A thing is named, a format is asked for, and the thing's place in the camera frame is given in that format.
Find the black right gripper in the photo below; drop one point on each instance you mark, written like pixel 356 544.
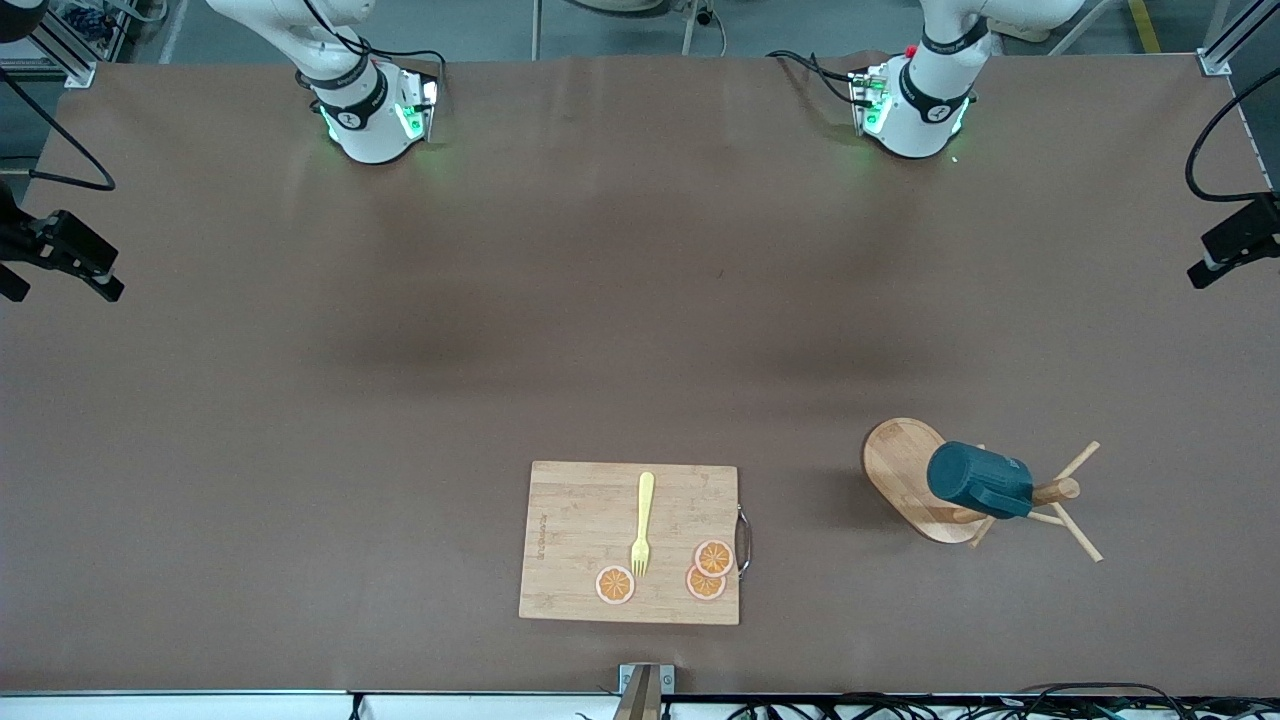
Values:
pixel 40 243

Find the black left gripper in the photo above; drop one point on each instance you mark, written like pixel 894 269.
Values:
pixel 1243 234

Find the teal cup yellow inside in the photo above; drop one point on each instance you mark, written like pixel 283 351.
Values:
pixel 975 478

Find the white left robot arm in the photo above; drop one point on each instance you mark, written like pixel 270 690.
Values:
pixel 920 110

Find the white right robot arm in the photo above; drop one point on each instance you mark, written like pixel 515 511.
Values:
pixel 365 130

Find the wooden cup rack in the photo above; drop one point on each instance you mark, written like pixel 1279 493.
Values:
pixel 895 470

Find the metal stand legs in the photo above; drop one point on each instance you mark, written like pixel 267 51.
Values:
pixel 535 30

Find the wooden cutting board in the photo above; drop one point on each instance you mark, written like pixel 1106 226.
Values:
pixel 580 530

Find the orange slice toy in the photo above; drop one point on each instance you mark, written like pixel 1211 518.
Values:
pixel 615 585
pixel 714 558
pixel 702 587

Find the yellow plastic fork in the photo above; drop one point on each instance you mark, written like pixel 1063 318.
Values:
pixel 645 500

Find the aluminium frame post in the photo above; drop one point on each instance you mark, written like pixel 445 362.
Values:
pixel 60 50
pixel 1225 50

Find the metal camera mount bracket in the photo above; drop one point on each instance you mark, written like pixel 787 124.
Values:
pixel 643 690

